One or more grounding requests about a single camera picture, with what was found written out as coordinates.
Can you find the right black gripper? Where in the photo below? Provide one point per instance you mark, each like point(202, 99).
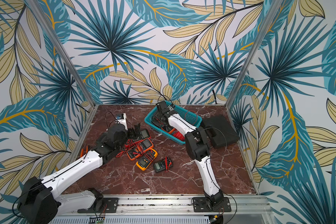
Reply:
point(159, 117)

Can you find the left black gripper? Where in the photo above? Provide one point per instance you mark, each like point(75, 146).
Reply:
point(133, 135)

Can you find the green black multimeter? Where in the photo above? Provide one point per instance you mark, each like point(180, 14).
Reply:
point(158, 123)

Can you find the orange grey multimeter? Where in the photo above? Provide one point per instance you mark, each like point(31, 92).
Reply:
point(168, 129)

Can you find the small dark green multimeter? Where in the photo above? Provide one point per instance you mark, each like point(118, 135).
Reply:
point(163, 165)

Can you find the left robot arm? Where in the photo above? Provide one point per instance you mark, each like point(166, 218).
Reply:
point(41, 200)

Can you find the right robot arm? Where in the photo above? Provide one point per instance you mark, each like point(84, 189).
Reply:
point(198, 149)

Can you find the teal plastic basket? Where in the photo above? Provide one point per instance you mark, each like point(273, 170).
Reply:
point(186, 115)

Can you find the dark red multimeter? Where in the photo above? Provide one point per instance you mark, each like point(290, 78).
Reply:
point(145, 134)

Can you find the orange red multimeter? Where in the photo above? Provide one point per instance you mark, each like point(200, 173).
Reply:
point(139, 148)

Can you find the yellow orange multimeter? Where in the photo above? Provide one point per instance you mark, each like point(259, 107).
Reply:
point(146, 159)

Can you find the black case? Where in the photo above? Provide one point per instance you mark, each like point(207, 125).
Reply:
point(219, 131)

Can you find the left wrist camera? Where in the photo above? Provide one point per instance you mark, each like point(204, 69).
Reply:
point(122, 119)

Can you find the orange handled pliers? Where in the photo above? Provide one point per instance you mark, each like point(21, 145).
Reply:
point(84, 151)

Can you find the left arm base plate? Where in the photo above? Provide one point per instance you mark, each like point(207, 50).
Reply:
point(106, 205)

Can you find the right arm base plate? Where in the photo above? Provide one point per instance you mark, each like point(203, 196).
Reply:
point(201, 204)

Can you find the aluminium front rail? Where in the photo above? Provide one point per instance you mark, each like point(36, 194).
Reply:
point(175, 209)

